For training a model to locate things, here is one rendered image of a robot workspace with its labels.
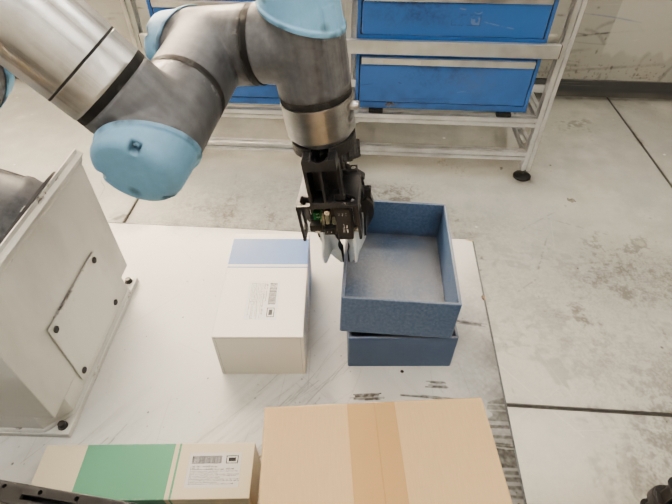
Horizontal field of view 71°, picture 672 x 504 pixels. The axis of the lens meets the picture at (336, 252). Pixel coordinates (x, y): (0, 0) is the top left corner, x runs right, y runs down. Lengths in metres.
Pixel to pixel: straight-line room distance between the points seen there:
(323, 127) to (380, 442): 0.31
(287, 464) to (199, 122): 0.31
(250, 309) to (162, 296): 0.22
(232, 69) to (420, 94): 1.67
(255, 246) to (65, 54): 0.44
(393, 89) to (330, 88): 1.62
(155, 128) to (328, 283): 0.49
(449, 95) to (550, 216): 0.67
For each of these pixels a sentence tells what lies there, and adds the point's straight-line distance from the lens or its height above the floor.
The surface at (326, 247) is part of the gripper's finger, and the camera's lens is 0.62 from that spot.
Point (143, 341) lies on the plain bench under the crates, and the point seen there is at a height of 0.70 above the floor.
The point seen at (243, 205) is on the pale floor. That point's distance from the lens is 2.11.
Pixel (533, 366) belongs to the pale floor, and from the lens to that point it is 1.66.
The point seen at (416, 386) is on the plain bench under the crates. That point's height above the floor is 0.70.
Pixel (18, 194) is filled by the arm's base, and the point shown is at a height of 0.96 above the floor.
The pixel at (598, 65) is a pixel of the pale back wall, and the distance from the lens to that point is 3.23.
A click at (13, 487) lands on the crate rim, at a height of 0.93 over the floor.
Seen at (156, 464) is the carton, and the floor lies 0.76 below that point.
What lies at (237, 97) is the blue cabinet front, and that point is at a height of 0.35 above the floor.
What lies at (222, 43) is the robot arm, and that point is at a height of 1.13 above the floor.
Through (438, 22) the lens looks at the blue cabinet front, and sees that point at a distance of 2.01.
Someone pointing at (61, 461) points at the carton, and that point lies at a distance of 0.66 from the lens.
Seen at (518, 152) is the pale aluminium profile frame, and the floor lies 0.14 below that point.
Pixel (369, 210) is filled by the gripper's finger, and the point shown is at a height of 0.92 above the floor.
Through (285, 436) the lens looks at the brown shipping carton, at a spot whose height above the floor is 0.86.
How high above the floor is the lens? 1.30
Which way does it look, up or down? 44 degrees down
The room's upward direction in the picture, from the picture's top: straight up
